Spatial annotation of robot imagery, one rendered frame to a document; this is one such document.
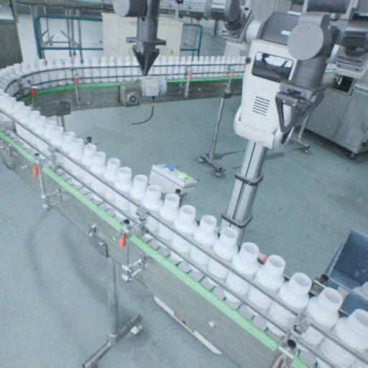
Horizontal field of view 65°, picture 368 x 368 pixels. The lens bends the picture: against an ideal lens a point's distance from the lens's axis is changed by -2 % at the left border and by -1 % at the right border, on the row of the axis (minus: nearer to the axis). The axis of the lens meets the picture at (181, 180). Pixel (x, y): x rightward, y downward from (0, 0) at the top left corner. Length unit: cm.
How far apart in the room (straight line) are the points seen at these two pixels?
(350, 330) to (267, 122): 76
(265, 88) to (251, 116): 12
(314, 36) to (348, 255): 96
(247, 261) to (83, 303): 142
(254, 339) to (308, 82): 58
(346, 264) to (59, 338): 146
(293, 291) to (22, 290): 172
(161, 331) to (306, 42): 162
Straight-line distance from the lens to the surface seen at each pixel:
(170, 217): 76
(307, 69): 63
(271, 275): 67
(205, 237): 72
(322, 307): 67
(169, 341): 182
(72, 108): 219
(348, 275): 139
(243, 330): 78
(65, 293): 201
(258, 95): 117
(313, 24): 55
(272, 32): 122
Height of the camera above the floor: 162
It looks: 34 degrees down
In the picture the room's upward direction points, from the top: 8 degrees clockwise
